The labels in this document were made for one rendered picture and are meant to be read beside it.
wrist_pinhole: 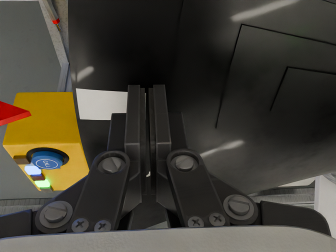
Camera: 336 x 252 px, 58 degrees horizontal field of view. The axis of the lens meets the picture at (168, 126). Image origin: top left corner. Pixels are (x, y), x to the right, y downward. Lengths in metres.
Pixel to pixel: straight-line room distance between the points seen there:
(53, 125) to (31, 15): 1.07
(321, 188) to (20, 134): 0.40
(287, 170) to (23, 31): 1.28
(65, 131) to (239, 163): 0.28
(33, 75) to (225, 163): 1.07
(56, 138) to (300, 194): 0.76
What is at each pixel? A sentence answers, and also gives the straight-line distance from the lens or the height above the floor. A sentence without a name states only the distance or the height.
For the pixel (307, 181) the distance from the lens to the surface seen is 0.92.
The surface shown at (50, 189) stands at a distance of 0.54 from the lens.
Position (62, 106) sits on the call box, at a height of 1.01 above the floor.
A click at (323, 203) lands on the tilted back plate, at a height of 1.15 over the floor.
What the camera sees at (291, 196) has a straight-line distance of 0.99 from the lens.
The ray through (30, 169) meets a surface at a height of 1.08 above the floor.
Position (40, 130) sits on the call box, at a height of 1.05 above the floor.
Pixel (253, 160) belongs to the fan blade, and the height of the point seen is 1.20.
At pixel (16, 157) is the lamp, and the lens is 0.46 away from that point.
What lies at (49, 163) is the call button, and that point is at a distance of 0.45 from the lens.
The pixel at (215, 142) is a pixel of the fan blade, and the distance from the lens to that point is 0.17.
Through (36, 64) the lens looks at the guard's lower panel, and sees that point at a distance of 1.25.
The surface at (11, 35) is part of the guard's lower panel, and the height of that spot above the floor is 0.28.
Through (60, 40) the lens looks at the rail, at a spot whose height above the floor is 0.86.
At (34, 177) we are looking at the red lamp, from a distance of 0.50.
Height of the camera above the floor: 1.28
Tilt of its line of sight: 33 degrees down
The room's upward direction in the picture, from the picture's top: 176 degrees clockwise
